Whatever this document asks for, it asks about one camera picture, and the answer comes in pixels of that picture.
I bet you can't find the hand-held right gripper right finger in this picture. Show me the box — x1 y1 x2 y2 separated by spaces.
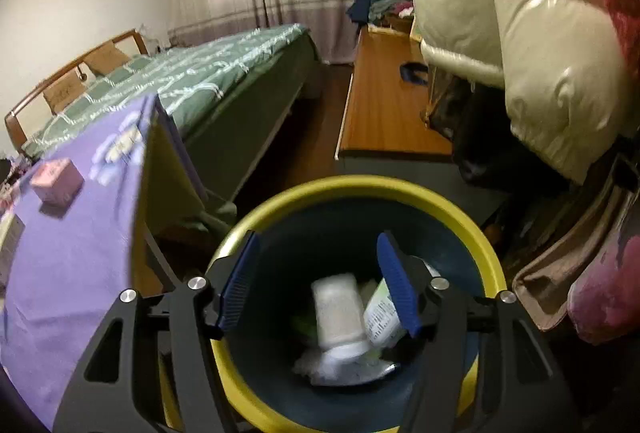
376 232 586 433

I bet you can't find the wooden bed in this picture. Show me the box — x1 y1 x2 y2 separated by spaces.
5 23 323 214

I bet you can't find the plain white plastic bottle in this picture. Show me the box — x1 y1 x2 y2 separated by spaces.
310 274 371 361

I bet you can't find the pink cloth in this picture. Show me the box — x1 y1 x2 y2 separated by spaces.
567 233 640 346

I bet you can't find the long wooden cabinet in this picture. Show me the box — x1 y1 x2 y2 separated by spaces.
335 26 456 161

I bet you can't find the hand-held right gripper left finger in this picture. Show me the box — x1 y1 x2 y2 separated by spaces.
52 230 261 433

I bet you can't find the dark bag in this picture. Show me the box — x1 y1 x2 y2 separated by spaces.
425 63 526 189

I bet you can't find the brown pillow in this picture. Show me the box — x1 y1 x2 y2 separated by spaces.
42 76 86 114

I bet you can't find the green white tissue pack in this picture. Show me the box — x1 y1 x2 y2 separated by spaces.
362 263 441 349

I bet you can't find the small blue item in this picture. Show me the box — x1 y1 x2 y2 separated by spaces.
400 62 431 85

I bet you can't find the pink box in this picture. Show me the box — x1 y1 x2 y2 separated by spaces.
30 158 85 206

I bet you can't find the cream puffer jacket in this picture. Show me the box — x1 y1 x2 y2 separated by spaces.
410 0 633 186

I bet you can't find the green plaid quilt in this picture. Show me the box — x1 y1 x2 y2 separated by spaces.
22 23 311 159

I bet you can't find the purple floral tablecloth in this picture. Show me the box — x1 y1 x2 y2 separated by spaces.
0 94 161 431

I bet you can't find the beige bag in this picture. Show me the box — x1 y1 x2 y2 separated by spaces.
512 158 640 331

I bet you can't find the yellow-rimmed trash bin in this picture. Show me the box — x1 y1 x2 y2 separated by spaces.
205 174 506 433

